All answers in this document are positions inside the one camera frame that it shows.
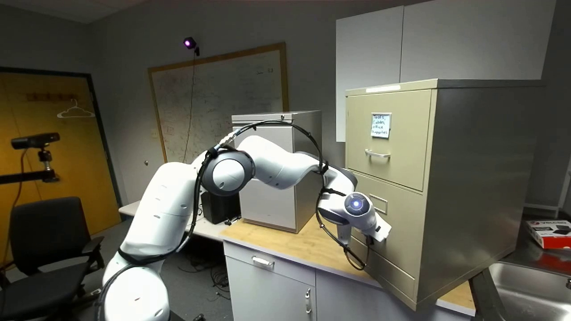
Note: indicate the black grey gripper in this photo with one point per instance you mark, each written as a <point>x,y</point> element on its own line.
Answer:
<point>379,231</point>

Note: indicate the beige unlabelled cabinet drawer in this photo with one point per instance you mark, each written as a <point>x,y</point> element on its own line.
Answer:
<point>407,251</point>

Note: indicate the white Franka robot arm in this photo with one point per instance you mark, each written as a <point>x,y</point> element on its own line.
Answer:
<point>161,208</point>

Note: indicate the beige labelled cabinet drawer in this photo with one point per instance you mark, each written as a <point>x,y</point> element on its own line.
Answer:
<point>413,171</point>

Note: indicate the silver base cabinet door pull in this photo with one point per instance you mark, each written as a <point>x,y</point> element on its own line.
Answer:
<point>309,304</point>

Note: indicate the beige filing cabinet body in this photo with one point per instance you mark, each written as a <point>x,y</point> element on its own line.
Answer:
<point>475,180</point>

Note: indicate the grey metal filing cabinet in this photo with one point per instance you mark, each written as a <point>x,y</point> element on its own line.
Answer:
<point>305,137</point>

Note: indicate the silver base cabinet drawer pull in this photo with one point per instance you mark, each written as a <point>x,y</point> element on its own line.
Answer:
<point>263,263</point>

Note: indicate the white base cabinet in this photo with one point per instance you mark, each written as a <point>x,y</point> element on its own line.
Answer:
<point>273,295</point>

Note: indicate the empty metal label holder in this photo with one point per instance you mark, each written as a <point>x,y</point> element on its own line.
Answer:
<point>382,206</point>

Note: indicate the white label card holder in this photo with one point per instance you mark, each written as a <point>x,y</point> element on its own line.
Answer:
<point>380,126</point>

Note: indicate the black box on desk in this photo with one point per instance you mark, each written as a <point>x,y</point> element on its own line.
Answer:
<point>222,210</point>

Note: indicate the stainless steel sink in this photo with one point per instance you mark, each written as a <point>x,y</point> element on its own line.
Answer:
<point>536,292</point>

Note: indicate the red and white box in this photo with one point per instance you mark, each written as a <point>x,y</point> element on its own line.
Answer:
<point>546,235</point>

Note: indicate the wood framed whiteboard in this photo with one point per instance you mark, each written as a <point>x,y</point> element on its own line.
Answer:
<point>238,90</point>

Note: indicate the yellow door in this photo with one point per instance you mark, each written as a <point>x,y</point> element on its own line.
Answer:
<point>81,162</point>

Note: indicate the black office chair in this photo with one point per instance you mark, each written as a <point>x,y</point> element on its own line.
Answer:
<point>47,238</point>

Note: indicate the white wall cabinet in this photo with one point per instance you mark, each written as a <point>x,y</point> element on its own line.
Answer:
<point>368,60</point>

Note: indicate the purple lit wall camera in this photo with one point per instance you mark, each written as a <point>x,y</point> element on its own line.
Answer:
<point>189,44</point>

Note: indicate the black camera on stand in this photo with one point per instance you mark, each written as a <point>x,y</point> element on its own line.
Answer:
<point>34,140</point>

